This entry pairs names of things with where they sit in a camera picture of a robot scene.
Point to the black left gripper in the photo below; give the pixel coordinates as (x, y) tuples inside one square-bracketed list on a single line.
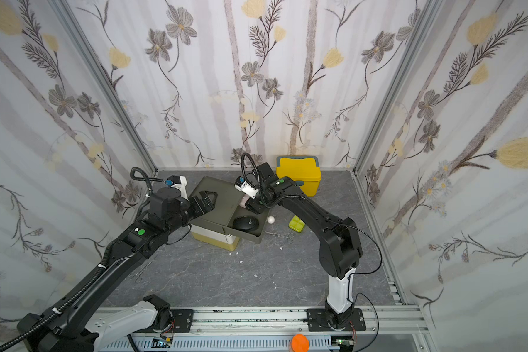
[(208, 205)]

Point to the black computer mouse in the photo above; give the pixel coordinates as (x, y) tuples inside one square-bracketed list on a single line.
[(246, 223)]

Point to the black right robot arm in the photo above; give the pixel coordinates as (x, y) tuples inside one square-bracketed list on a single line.
[(340, 248)]

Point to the aluminium frame corner post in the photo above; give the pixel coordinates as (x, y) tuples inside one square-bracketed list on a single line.
[(416, 40), (70, 24)]

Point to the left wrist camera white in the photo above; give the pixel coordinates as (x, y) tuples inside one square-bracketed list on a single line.
[(179, 183)]

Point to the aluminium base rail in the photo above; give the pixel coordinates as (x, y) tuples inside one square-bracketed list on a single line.
[(378, 328)]

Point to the olive top drawer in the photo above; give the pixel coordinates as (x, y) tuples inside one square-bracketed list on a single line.
[(255, 236)]

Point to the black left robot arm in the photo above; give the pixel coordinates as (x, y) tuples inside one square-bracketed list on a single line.
[(63, 326)]

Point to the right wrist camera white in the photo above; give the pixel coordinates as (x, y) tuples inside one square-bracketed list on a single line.
[(242, 185)]

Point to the yellow storage box grey latch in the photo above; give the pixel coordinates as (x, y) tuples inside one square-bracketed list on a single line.
[(303, 169)]

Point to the orange round cap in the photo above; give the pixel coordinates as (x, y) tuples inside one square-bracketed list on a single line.
[(299, 343)]

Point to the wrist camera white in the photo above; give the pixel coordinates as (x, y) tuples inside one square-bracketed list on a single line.
[(242, 185), (179, 183)]

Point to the aluminium frame corner post left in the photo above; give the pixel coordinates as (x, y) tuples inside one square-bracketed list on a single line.
[(70, 24)]

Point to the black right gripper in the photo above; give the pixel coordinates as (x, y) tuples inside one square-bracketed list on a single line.
[(255, 204)]

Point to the aluminium frame corner post right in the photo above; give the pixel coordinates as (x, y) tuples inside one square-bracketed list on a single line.
[(416, 40)]

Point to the three-drawer cabinet olive white yellow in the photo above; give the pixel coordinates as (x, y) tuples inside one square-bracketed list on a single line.
[(212, 228)]

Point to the small yellow-green block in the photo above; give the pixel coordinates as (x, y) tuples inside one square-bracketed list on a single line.
[(296, 224)]

